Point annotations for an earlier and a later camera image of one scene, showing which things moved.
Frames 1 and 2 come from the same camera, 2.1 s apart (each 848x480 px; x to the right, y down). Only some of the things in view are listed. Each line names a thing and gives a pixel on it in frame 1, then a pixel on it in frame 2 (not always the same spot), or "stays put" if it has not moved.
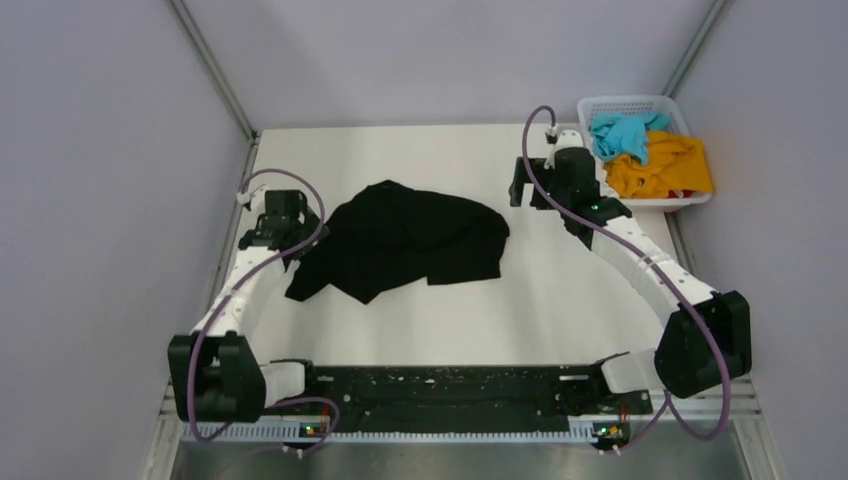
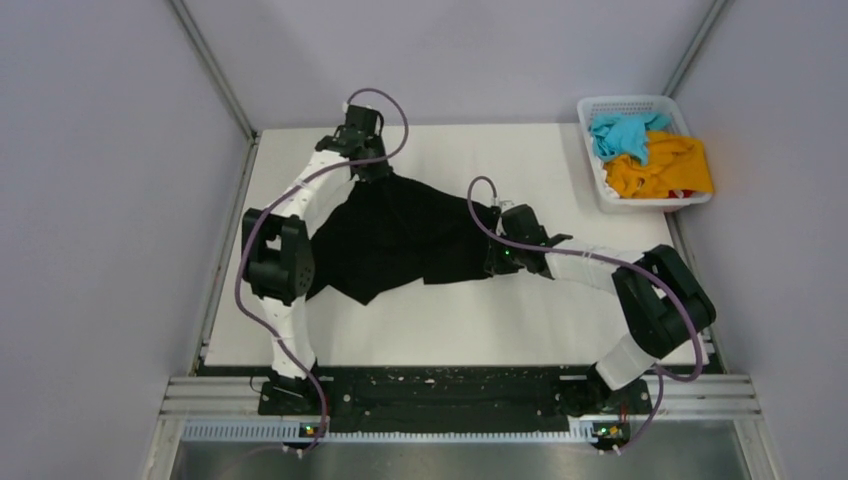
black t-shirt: x=389 y=236 stays put
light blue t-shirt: x=617 y=134 stays put
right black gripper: x=521 y=177 -> x=494 y=264
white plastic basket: x=661 y=105 stays put
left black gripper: x=311 y=224 -> x=379 y=171
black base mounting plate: x=469 y=394 stays put
